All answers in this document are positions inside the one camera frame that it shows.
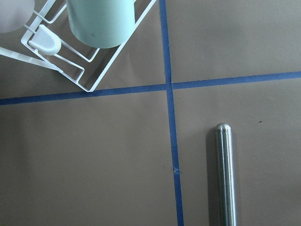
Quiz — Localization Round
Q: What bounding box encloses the steel muddler with black tip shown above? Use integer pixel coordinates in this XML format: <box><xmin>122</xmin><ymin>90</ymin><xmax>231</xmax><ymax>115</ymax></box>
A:
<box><xmin>215</xmin><ymin>123</ymin><xmax>238</xmax><ymax>226</ymax></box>

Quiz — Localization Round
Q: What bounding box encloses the white wire cup rack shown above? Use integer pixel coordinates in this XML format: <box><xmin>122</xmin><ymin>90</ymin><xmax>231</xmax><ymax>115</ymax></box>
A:
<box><xmin>0</xmin><ymin>0</ymin><xmax>162</xmax><ymax>98</ymax></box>

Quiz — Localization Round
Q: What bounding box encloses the pink cup on rack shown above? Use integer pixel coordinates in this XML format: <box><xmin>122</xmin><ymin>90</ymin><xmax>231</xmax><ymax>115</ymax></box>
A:
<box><xmin>0</xmin><ymin>0</ymin><xmax>35</xmax><ymax>33</ymax></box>

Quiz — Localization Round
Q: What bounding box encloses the mint green cup on rack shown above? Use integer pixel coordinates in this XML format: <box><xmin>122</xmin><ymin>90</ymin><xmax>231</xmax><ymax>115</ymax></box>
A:
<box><xmin>66</xmin><ymin>0</ymin><xmax>135</xmax><ymax>48</ymax></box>

